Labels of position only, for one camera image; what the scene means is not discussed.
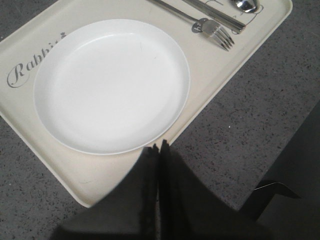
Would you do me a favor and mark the silver metal spoon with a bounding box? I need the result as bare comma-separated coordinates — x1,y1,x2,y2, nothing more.
231,0,260,13

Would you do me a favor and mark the dark bracket below table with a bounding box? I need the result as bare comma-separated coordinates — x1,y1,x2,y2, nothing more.
253,180,301,199

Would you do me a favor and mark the cream rabbit serving tray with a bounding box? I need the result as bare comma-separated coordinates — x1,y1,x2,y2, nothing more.
0,0,293,207

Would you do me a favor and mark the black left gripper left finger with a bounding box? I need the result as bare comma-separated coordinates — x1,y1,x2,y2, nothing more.
51,145,159,240

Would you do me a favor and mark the white round plate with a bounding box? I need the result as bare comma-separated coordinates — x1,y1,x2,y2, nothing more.
33,19,191,155

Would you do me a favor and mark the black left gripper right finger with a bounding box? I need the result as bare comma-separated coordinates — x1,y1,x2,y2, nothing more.
158,140,273,240

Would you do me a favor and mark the silver metal fork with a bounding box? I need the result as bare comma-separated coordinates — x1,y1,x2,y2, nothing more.
149,0,235,52

